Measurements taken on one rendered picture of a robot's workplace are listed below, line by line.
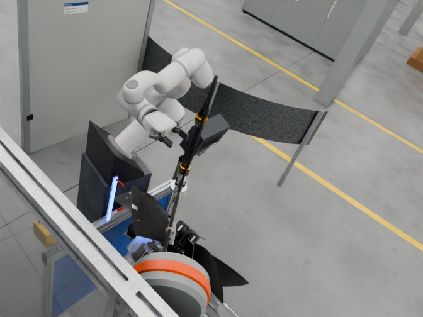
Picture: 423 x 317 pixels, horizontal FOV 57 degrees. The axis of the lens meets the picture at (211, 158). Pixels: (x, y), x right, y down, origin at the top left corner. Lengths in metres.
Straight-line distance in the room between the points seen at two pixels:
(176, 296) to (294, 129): 3.03
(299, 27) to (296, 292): 5.41
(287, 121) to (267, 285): 1.42
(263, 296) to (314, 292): 0.47
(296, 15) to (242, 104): 4.46
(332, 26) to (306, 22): 0.49
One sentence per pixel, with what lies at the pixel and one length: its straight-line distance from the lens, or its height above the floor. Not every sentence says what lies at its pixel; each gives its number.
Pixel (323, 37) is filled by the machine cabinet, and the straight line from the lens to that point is 7.57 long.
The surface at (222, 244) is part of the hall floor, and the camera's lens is 3.34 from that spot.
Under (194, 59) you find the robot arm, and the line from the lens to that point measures 1.71.
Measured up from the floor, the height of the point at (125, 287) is 2.05.
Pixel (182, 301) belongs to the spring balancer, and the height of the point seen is 1.91.
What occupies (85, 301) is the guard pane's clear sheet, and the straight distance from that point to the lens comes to 0.73.
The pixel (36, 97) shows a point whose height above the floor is 0.58.
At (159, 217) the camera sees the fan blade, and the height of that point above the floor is 1.33.
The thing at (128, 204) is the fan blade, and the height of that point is 1.18.
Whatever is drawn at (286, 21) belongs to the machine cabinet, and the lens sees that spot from 7.81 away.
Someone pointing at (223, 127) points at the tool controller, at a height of 1.23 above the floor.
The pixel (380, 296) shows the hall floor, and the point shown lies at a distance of 3.82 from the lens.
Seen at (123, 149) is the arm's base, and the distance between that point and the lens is 2.21.
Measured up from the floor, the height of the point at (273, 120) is 0.77.
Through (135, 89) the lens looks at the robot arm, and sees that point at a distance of 1.49.
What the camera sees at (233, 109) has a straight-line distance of 3.46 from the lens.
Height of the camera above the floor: 2.54
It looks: 39 degrees down
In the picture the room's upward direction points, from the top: 21 degrees clockwise
